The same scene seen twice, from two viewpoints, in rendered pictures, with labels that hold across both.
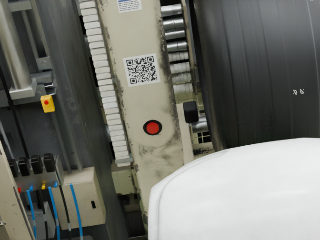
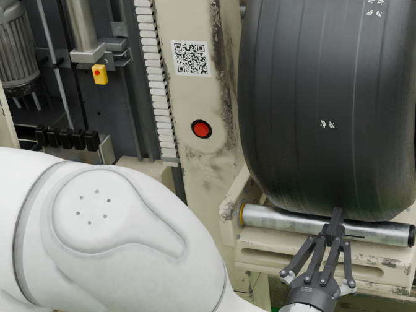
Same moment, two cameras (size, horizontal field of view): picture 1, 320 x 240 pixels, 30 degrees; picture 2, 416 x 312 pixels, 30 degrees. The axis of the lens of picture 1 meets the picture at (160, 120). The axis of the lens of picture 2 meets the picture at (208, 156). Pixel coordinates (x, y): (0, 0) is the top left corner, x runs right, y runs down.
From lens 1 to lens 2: 0.51 m
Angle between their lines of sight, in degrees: 19
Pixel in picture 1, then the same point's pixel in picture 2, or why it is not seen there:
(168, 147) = (218, 156)
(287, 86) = (315, 114)
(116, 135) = (163, 128)
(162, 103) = (213, 103)
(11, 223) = not seen: hidden behind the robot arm
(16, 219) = not seen: hidden behind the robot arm
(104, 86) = (151, 68)
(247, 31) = (281, 36)
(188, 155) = (244, 173)
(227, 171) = not seen: outside the picture
